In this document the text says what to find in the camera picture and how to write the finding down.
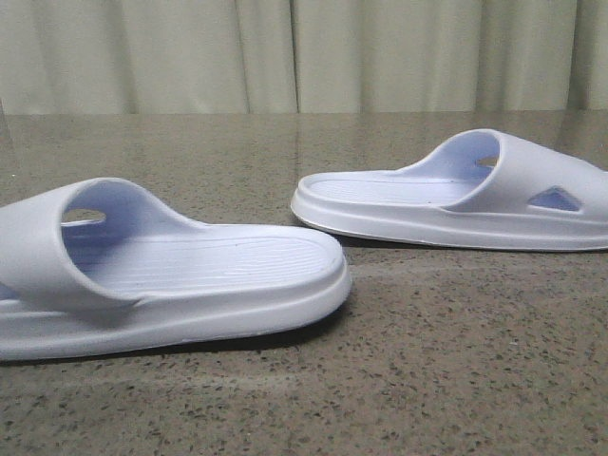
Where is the light blue slipper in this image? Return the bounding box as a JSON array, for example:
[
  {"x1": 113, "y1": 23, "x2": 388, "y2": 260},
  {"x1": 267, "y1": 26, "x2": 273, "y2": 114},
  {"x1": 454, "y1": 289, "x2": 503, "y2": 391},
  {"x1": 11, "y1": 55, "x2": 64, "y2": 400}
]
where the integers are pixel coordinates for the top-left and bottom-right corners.
[
  {"x1": 291, "y1": 129, "x2": 607, "y2": 251},
  {"x1": 1, "y1": 178, "x2": 352, "y2": 361}
]

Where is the pale green curtain backdrop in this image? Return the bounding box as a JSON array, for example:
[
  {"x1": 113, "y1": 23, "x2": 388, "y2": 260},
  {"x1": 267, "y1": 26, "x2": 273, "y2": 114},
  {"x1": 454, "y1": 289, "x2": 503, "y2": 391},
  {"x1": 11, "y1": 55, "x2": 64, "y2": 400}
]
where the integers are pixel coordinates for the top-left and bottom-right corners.
[{"x1": 1, "y1": 1, "x2": 607, "y2": 114}]

